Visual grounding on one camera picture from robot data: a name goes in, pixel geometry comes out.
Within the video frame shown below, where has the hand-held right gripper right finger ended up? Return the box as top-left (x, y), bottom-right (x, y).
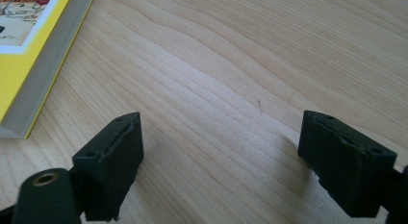
top-left (297, 110), bottom-right (398, 219)

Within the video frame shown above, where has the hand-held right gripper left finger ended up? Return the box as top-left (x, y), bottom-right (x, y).
top-left (71, 112), bottom-right (145, 222)

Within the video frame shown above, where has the yellow book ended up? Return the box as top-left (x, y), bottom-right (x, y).
top-left (0, 0), bottom-right (97, 140)

